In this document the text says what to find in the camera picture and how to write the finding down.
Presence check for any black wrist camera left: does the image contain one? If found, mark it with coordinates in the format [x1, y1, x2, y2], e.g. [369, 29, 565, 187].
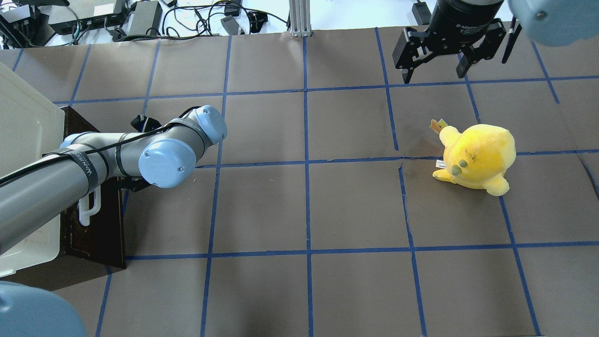
[130, 114, 162, 132]

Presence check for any dark wooden drawer white handle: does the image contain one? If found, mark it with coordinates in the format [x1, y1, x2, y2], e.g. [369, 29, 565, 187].
[78, 186, 102, 227]

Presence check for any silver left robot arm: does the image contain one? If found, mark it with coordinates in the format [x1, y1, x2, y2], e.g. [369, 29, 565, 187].
[0, 105, 227, 253]

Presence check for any cream plastic storage box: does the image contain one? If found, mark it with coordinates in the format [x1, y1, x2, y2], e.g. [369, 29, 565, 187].
[0, 64, 66, 277]

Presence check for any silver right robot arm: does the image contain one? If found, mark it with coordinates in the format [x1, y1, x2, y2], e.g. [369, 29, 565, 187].
[392, 0, 599, 84]

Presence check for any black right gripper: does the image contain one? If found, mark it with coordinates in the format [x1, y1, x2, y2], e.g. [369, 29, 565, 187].
[392, 0, 506, 84]

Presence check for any yellow plush dinosaur toy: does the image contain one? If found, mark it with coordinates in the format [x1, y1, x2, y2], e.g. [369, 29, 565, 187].
[430, 119, 517, 197]

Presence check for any dark wooden drawer cabinet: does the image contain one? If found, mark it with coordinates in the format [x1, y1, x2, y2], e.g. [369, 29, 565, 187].
[0, 106, 127, 292]

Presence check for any aluminium frame post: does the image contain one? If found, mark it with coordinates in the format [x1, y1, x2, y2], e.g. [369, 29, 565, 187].
[289, 0, 313, 37]

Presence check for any black power adapter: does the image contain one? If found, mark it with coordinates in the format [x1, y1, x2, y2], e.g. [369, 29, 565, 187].
[127, 0, 162, 36]

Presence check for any black camera cable left arm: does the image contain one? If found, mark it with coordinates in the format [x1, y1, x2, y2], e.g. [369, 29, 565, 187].
[0, 106, 206, 188]

